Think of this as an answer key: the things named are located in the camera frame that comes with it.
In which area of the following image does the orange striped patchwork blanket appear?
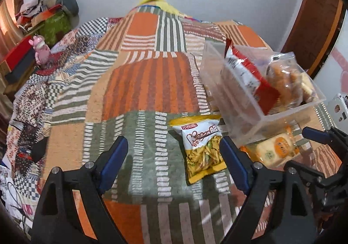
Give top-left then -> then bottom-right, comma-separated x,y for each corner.
41,6 -> 346,244

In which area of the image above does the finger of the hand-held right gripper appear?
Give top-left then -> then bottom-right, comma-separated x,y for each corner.
284,160 -> 331,187
302,126 -> 348,149

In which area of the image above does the green cardboard box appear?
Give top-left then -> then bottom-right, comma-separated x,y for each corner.
35,13 -> 72,46

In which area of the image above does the dark box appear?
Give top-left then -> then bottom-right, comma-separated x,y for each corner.
4,54 -> 38,84

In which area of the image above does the black cable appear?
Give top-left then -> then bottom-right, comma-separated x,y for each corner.
5,181 -> 30,223

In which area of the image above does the clear plastic storage box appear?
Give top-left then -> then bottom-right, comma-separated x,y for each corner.
200,40 -> 327,147

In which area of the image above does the checkered patchwork quilt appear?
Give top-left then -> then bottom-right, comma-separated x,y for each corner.
5,17 -> 115,206

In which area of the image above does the pile of clutter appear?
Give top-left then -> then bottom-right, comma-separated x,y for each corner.
15,0 -> 66,30

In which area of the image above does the wooden bedside table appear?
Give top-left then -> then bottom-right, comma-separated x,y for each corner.
0,59 -> 38,95

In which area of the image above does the brown wooden door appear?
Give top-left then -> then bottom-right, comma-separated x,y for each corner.
281,0 -> 343,79

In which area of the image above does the orange cracker packet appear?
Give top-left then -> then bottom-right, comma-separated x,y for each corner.
239,124 -> 301,168

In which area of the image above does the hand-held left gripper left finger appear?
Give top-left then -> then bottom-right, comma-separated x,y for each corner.
31,136 -> 129,244

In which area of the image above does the yellow headboard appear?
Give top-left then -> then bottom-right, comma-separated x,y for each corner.
137,0 -> 188,16

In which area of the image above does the white boxy device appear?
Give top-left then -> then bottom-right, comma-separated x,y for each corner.
328,93 -> 348,123

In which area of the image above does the wooden wardrobe with white door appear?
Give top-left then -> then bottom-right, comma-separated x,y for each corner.
281,0 -> 348,127

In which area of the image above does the pink bunny toy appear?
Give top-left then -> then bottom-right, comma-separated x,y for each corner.
28,36 -> 51,65

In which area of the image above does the red snack packet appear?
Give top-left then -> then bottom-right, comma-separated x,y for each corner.
221,38 -> 282,115

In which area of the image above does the brown striped curtain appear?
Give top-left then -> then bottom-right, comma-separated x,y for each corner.
0,0 -> 30,57

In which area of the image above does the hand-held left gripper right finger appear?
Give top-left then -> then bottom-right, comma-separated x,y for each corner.
219,137 -> 318,244

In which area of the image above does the yellow snack packet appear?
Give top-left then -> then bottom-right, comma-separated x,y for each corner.
169,115 -> 227,185

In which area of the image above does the red box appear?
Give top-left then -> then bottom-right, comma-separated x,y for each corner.
4,40 -> 37,73

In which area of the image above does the clear brown pastry packet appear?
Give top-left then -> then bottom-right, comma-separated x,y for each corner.
265,52 -> 320,109

